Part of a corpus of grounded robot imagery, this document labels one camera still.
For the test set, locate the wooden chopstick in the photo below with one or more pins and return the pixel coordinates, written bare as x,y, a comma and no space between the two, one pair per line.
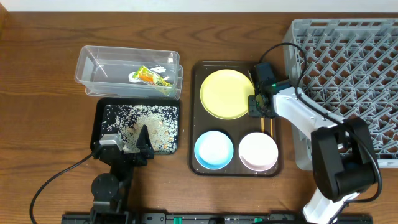
262,125
271,129

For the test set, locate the green orange snack wrapper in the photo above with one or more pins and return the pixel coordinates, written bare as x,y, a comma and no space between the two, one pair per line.
164,89

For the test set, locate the clear plastic bin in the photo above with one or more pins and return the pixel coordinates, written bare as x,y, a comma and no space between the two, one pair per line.
104,71

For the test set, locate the pink bowl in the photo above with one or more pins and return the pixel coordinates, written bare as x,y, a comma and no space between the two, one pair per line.
258,151

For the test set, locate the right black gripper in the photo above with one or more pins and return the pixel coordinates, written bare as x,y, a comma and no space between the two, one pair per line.
253,104

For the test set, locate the grey dishwasher rack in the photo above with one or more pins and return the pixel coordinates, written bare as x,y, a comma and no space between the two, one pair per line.
351,70

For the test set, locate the white plastic film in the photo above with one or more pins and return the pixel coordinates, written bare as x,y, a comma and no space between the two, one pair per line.
155,71

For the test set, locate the white rice pile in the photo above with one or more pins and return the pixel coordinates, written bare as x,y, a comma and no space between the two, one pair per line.
128,120

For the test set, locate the light blue bowl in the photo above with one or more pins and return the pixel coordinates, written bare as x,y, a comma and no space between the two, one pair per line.
213,150

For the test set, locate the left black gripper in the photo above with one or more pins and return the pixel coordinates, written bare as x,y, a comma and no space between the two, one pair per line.
125,154

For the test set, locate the black waste tray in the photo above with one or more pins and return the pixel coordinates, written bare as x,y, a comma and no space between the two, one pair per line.
123,101

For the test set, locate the dark brown serving tray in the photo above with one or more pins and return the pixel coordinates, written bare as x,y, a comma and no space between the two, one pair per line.
201,121

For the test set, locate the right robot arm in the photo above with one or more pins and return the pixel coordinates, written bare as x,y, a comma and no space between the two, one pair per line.
343,160

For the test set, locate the yellow plate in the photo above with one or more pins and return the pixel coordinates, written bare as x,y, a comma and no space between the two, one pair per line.
224,94

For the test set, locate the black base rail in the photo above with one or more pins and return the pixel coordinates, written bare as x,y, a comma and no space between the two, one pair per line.
161,218

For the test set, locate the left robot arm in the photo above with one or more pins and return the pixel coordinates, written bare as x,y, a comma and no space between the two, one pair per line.
111,190

